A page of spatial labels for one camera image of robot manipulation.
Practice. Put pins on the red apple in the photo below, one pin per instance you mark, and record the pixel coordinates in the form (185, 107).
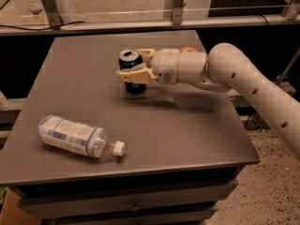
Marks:
(188, 50)

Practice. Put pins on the metal drawer knob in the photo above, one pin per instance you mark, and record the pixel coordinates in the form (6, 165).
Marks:
(134, 208)

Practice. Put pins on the grey drawer cabinet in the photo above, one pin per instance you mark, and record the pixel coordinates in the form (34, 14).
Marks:
(185, 146)

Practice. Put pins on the clear plastic water bottle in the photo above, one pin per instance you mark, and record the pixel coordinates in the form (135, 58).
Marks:
(78, 138)

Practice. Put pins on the blue pepsi can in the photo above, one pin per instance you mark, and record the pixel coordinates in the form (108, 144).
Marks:
(129, 58)

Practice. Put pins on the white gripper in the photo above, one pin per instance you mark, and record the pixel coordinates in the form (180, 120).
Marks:
(165, 66)

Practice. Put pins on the right metal bracket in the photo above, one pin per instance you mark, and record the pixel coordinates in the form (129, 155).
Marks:
(177, 11)

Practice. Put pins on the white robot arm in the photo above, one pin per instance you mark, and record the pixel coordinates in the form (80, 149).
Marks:
(222, 69)

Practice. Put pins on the metal bracket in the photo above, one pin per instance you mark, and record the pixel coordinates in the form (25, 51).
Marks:
(177, 11)
(52, 14)

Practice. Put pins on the left metal bracket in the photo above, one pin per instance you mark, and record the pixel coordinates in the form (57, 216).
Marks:
(52, 14)

